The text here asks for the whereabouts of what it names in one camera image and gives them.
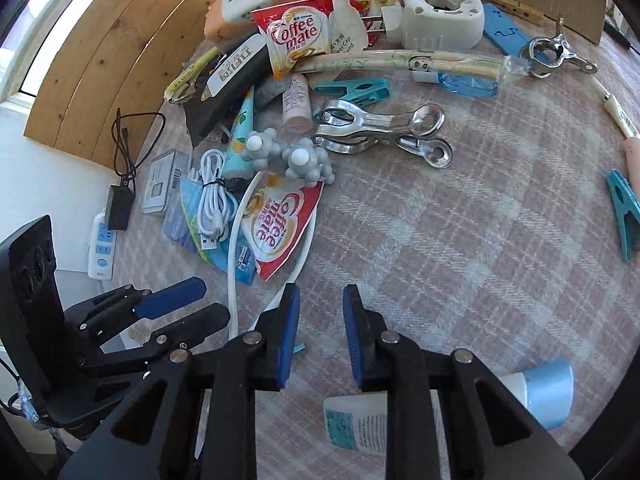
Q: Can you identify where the teal clothespin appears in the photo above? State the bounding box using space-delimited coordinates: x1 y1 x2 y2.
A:
605 169 640 263
312 78 392 106

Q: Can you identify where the white usb cable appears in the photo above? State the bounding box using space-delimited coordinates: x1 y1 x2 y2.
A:
189 147 241 256

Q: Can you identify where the teal hand cream tube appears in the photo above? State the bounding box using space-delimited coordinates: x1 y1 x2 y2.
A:
220 85 257 181

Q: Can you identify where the white sachet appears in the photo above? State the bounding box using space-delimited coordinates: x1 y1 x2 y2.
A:
327 0 373 53

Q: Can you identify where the white power strip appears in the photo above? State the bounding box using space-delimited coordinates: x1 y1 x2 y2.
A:
87 212 118 281

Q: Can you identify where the black charger with cable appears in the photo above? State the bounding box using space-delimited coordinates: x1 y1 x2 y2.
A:
105 107 167 232

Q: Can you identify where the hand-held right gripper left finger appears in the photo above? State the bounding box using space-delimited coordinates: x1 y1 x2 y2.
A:
57 282 302 480

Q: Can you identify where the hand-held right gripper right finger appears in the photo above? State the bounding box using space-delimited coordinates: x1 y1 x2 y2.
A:
342 284 586 480

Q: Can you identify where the large metal clip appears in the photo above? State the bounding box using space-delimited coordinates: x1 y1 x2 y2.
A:
312 100 453 170

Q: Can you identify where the yellow-green pen package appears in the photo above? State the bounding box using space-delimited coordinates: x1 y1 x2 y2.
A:
164 46 221 106

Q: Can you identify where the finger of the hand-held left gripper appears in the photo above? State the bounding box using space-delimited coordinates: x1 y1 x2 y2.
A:
62 276 207 333
80 302 232 376

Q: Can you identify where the red coffee creamer packet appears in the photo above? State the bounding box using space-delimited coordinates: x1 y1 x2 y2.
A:
251 0 335 78
240 172 326 283

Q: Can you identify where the blue mask package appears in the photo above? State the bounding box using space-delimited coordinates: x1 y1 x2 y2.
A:
162 175 261 286

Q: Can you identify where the grey ball massager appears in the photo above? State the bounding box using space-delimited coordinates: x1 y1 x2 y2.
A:
241 127 338 187

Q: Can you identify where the packaged toothbrush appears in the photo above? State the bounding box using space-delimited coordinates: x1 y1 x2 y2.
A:
292 49 526 86

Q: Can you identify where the small metal clip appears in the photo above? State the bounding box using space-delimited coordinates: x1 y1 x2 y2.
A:
520 17 598 80

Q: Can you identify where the white slim tube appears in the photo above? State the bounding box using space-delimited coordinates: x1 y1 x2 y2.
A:
590 76 640 138

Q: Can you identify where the grey card box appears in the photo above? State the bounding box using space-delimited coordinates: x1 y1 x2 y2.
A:
141 149 193 216

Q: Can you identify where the blue flat plastic piece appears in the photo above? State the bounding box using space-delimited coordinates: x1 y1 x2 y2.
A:
482 2 538 58

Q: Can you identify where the white lotion tube blue cap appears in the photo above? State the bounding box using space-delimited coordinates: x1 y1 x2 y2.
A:
322 358 576 456

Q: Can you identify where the wooden plank panel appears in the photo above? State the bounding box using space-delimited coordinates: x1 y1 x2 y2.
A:
22 0 221 166

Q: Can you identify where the white plug adapter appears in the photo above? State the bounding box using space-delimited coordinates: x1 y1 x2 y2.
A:
360 0 486 53

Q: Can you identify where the pink tube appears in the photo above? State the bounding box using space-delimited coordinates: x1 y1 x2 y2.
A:
622 137 640 186

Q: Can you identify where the black pouch with white label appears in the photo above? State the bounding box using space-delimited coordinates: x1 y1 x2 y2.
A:
184 34 273 143

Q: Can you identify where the orange tissue pack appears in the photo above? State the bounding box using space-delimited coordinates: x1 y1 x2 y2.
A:
205 0 307 43

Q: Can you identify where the small pink bottle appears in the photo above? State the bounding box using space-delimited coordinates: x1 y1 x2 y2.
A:
282 72 312 133

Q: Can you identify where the wooden clothespin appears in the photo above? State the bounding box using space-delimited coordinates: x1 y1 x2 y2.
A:
477 0 543 26

